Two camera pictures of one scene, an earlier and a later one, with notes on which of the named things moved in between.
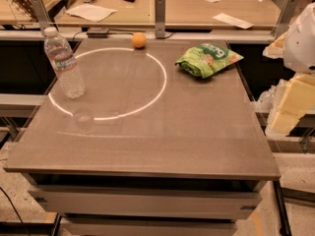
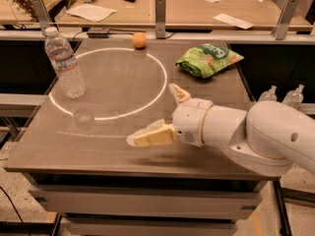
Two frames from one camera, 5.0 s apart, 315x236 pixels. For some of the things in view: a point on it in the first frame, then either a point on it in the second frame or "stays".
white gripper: x=301 y=43 → x=189 y=121
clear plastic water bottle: x=61 y=55 stays
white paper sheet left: x=94 y=13 stays
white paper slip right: x=233 y=21 stays
